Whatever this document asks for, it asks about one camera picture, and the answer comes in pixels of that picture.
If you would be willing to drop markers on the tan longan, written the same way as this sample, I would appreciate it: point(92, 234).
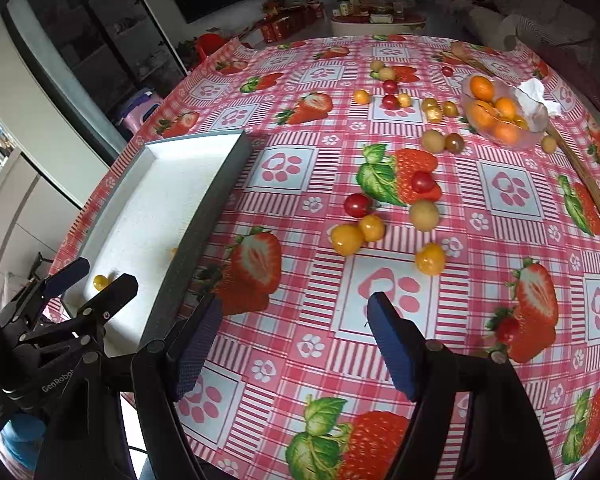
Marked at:
point(548, 145)
point(387, 73)
point(433, 141)
point(376, 65)

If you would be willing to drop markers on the grey sofa with cushions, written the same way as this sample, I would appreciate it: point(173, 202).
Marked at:
point(534, 22)

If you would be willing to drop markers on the golden berry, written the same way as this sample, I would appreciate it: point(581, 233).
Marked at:
point(450, 109)
point(434, 115)
point(429, 104)

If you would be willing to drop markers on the yellow tomato in tray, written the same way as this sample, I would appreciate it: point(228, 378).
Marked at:
point(100, 282)

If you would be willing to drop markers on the white tray grey rim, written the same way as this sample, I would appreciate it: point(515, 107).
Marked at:
point(155, 225)

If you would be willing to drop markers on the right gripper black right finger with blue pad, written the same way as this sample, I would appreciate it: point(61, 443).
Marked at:
point(502, 439)

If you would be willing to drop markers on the long wooden fork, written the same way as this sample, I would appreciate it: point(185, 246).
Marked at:
point(459, 51)

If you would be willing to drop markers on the tan longan fruit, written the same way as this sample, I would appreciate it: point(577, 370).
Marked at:
point(424, 215)

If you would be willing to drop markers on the red cherry tomato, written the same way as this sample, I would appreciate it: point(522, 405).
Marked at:
point(390, 102)
point(390, 86)
point(357, 205)

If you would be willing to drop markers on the small yellow tomato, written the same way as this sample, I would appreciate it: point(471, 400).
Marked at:
point(404, 100)

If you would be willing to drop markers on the crumpled white tissue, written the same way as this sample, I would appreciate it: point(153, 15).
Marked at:
point(534, 89)

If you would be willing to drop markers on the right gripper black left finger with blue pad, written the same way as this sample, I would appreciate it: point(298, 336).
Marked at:
point(162, 372)

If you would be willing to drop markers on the orange mandarin left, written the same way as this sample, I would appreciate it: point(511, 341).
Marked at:
point(481, 115)

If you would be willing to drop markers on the clear glass fruit bowl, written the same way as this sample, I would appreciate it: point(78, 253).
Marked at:
point(531, 119)

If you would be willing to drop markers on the golden berry right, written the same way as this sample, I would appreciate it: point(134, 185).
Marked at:
point(450, 109)

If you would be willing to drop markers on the orange mandarin front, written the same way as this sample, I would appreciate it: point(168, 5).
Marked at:
point(506, 133)

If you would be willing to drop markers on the orange mandarin right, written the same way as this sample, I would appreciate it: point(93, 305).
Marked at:
point(506, 108)

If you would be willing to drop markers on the large yellow cherry tomato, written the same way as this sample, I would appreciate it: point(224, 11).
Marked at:
point(346, 239)

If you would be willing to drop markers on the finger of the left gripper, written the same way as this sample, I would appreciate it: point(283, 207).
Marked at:
point(105, 299)
point(29, 304)

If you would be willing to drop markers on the orange mandarin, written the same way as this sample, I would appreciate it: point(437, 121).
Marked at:
point(482, 88)
point(506, 133)
point(481, 115)
point(506, 108)

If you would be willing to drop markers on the orange mandarin top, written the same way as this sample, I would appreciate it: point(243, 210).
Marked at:
point(482, 88)

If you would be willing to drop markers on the pink strawberry checkered tablecloth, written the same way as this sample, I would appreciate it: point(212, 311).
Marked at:
point(367, 176)

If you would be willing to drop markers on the golden berry lower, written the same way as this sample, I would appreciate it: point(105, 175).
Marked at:
point(434, 115)

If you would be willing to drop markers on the pink plastic stool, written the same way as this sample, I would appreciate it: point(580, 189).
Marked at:
point(135, 111)

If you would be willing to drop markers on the golden berry upper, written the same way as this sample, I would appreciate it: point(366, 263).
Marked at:
point(429, 104)

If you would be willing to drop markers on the white round coffee table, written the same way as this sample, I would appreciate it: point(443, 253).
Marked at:
point(378, 24)

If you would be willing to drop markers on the tan longan beside fork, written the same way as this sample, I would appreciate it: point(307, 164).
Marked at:
point(548, 145)

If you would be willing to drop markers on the dark brown cherry tomato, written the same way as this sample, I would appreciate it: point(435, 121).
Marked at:
point(454, 143)

